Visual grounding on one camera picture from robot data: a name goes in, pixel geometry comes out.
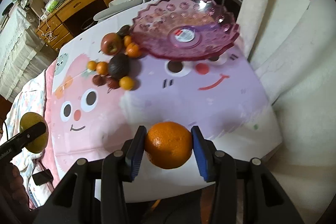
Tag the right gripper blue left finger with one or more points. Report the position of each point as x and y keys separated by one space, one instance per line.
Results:
x=134 y=152

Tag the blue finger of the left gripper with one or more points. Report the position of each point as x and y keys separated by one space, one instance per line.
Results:
x=14 y=146

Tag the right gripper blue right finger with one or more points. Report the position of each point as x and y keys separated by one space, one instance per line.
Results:
x=203 y=155

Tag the large orange tangerine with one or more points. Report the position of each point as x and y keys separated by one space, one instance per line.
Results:
x=168 y=145

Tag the yellow pear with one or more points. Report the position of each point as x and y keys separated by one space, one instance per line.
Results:
x=29 y=119

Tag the small orange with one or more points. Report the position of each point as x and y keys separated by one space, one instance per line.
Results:
x=126 y=83
x=127 y=40
x=91 y=65

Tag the red lychee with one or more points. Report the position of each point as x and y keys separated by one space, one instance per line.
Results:
x=112 y=83
x=99 y=80

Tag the dark avocado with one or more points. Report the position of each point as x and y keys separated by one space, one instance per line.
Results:
x=119 y=66

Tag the red apple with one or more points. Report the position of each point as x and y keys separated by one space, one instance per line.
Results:
x=111 y=44

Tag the left hand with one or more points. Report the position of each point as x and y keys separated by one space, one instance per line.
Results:
x=14 y=200

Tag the black remote on bed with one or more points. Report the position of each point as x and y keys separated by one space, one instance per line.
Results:
x=42 y=177

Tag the pastel patterned blanket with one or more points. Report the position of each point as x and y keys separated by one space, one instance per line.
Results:
x=32 y=98

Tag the cartoon printed tablecloth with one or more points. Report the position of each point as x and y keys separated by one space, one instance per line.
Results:
x=221 y=95

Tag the white lace covered furniture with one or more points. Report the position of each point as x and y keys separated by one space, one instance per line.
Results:
x=24 y=55

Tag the purple glass fruit bowl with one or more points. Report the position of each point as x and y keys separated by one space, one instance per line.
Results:
x=184 y=30

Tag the wooden desk with drawers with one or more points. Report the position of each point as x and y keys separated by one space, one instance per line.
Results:
x=68 y=20

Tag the white floral curtain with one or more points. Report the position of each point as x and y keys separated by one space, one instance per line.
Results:
x=291 y=46

